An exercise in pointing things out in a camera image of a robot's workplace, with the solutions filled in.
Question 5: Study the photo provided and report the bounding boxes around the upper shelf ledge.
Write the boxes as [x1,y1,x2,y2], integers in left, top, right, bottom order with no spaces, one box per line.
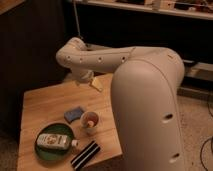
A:
[66,0,213,22]

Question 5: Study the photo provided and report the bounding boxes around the vertical metal pole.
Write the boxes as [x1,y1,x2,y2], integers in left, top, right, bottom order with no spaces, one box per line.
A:
[72,0,83,40]

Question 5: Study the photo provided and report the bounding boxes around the blue sponge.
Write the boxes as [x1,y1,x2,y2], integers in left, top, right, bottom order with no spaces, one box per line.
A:
[64,106,85,123]

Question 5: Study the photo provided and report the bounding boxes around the green round plate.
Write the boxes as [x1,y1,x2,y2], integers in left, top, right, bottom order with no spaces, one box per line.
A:
[34,123,78,162]

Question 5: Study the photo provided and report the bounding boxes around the grey metal rail beam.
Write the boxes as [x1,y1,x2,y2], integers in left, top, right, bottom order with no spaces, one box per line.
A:
[184,60,213,82]

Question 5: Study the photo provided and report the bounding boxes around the wooden table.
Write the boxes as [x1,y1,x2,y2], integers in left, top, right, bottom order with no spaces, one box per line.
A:
[17,74,123,171]

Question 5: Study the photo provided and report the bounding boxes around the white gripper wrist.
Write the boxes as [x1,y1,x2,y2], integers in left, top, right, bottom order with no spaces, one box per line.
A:
[73,70,103,92]

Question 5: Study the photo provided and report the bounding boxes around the white plastic bottle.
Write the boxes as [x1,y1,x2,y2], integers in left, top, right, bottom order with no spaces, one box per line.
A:
[36,133,78,150]

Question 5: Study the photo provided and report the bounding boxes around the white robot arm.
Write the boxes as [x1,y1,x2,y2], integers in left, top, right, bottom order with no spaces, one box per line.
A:
[56,37,186,171]

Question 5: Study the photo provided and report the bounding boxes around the white paper cup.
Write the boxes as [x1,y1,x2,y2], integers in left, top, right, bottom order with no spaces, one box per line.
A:
[80,111,99,134]

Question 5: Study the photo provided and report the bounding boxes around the black floor cable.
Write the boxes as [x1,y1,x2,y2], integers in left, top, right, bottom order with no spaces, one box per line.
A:
[199,94,213,171]

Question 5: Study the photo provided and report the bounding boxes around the black white striped cloth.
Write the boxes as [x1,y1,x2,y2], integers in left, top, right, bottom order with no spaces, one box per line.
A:
[71,141,100,171]

